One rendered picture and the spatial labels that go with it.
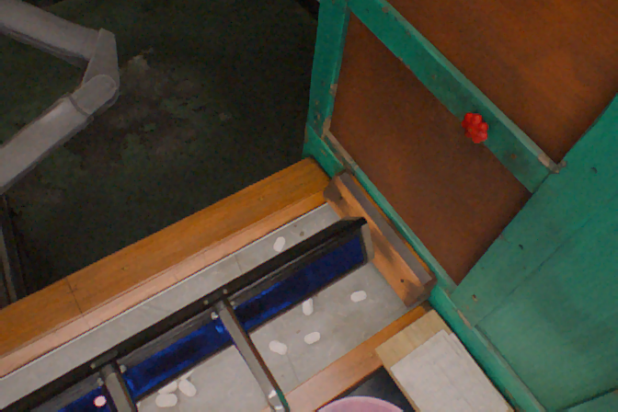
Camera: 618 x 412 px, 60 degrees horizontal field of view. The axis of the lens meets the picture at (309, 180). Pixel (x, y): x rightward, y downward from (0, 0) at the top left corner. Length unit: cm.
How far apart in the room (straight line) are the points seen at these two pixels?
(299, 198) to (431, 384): 47
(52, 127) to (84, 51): 13
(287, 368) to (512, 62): 68
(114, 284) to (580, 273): 82
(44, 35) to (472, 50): 64
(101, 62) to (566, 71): 68
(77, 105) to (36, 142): 8
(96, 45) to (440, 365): 83
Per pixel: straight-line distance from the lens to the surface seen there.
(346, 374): 106
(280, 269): 74
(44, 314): 115
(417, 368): 108
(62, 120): 92
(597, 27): 63
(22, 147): 91
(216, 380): 108
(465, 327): 108
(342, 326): 111
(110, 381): 70
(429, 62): 80
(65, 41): 96
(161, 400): 106
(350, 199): 110
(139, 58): 260
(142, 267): 114
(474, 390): 110
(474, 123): 74
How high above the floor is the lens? 179
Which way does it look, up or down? 57 degrees down
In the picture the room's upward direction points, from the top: 8 degrees clockwise
